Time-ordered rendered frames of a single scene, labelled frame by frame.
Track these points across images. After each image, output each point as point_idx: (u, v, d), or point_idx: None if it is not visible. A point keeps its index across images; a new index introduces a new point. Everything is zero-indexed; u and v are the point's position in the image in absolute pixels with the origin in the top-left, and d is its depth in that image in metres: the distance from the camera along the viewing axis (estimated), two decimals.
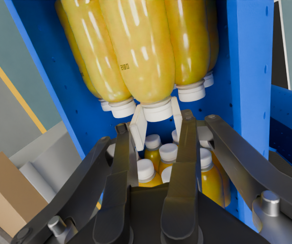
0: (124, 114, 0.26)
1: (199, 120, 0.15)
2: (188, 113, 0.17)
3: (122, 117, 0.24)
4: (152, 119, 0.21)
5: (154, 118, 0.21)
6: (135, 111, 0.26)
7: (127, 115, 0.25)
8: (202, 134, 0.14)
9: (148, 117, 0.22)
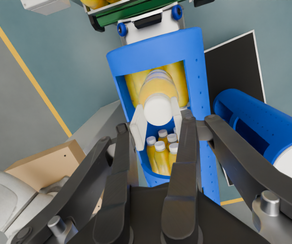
0: None
1: (199, 120, 0.15)
2: (188, 113, 0.17)
3: None
4: (149, 107, 0.21)
5: (151, 108, 0.21)
6: None
7: None
8: (202, 134, 0.14)
9: (147, 116, 0.22)
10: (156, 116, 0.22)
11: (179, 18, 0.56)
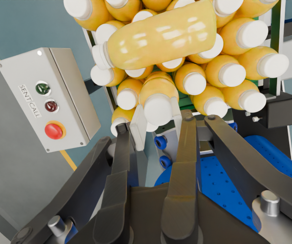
0: None
1: (199, 120, 0.15)
2: (188, 113, 0.17)
3: None
4: (149, 107, 0.21)
5: (151, 108, 0.21)
6: None
7: None
8: (202, 134, 0.14)
9: (147, 116, 0.22)
10: (156, 116, 0.22)
11: None
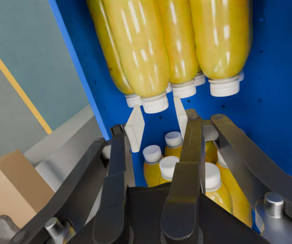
0: (156, 110, 0.25)
1: (205, 119, 0.15)
2: (192, 112, 0.17)
3: (155, 113, 0.24)
4: None
5: None
6: (167, 106, 0.25)
7: (160, 111, 0.24)
8: (208, 133, 0.14)
9: None
10: None
11: None
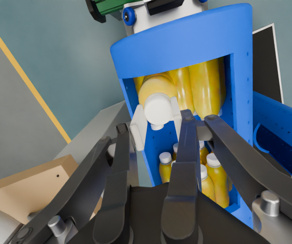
0: (157, 107, 0.21)
1: (199, 120, 0.15)
2: (187, 113, 0.17)
3: (154, 99, 0.21)
4: None
5: None
6: (171, 110, 0.21)
7: (161, 102, 0.21)
8: (202, 134, 0.14)
9: None
10: None
11: (207, 0, 0.42)
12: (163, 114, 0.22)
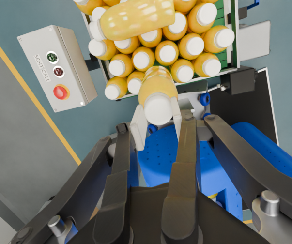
0: (157, 107, 0.21)
1: (199, 120, 0.15)
2: (187, 113, 0.17)
3: (154, 99, 0.21)
4: (136, 57, 0.41)
5: (137, 58, 0.41)
6: (171, 110, 0.21)
7: (161, 102, 0.21)
8: (202, 134, 0.14)
9: (135, 63, 0.41)
10: (139, 63, 0.41)
11: (207, 104, 0.55)
12: (163, 114, 0.22)
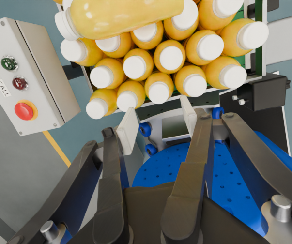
0: (157, 90, 0.31)
1: (215, 118, 0.14)
2: (200, 111, 0.16)
3: (155, 84, 0.30)
4: (127, 64, 0.29)
5: (128, 64, 0.29)
6: (167, 92, 0.31)
7: (160, 86, 0.30)
8: (219, 133, 0.13)
9: (126, 70, 0.30)
10: (132, 71, 0.30)
11: None
12: (162, 95, 0.31)
